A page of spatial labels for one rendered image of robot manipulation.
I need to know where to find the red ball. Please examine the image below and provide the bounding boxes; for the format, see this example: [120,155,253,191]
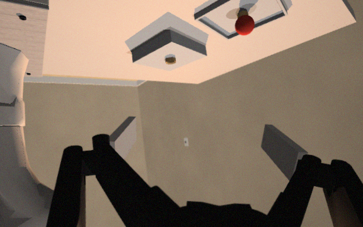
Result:
[235,15,255,35]

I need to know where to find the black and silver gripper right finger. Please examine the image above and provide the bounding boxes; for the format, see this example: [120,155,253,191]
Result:
[258,124,363,227]

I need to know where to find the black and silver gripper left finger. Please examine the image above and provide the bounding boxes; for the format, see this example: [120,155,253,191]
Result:
[46,117,207,227]

